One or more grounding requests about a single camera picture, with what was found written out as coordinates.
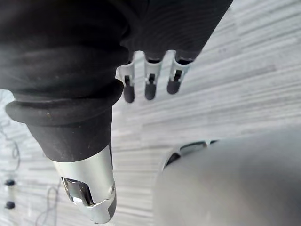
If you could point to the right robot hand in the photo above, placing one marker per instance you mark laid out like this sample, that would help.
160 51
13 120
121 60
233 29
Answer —
70 58

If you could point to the small black knob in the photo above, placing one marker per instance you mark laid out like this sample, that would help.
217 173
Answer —
10 205
10 183

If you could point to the silver robot leg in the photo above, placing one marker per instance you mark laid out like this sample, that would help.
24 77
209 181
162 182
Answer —
223 183

